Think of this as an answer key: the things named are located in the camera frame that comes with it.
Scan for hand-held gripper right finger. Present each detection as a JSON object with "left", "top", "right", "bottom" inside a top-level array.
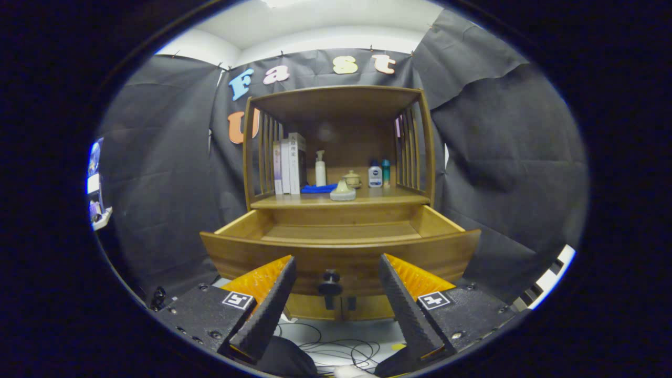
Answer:
[{"left": 378, "top": 254, "right": 531, "bottom": 363}]

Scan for black drawer knob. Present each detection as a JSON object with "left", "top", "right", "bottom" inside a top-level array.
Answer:
[{"left": 317, "top": 269, "right": 343, "bottom": 296}]

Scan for wooden cabinet door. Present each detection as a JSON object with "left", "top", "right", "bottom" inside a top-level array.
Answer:
[
  {"left": 286, "top": 293, "right": 342, "bottom": 322},
  {"left": 341, "top": 294, "right": 395, "bottom": 322}
]

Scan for black floor cables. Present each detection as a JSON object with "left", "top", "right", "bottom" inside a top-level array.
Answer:
[{"left": 276, "top": 321, "right": 381, "bottom": 374}]

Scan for pale green handled brush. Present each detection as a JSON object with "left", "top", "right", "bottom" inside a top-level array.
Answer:
[{"left": 330, "top": 178, "right": 357, "bottom": 202}]

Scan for white crumpled object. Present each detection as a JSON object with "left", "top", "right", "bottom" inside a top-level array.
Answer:
[{"left": 333, "top": 365, "right": 379, "bottom": 378}]

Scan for black electronic device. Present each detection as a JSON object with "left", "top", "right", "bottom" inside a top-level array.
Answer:
[{"left": 150, "top": 286, "right": 176, "bottom": 311}]

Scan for white board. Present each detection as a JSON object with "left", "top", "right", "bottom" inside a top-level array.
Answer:
[{"left": 512, "top": 244, "right": 576, "bottom": 311}]

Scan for wooden cabinet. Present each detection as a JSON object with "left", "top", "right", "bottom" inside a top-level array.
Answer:
[{"left": 199, "top": 86, "right": 481, "bottom": 322}]

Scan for lavender book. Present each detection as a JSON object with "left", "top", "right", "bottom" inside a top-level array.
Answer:
[{"left": 272, "top": 141, "right": 283, "bottom": 195}]

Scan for white and dark book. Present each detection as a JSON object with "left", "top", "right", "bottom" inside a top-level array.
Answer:
[{"left": 288, "top": 132, "right": 308, "bottom": 195}]

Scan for thin white book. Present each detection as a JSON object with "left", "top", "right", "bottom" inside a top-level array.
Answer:
[{"left": 280, "top": 139, "right": 292, "bottom": 195}]

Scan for wooden drawer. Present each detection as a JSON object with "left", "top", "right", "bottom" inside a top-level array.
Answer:
[{"left": 199, "top": 205, "right": 481, "bottom": 297}]

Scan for wooden countertop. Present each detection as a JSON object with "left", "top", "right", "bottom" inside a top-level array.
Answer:
[{"left": 251, "top": 185, "right": 431, "bottom": 209}]

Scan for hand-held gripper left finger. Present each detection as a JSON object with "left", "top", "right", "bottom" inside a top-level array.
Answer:
[{"left": 152, "top": 256, "right": 298, "bottom": 365}]

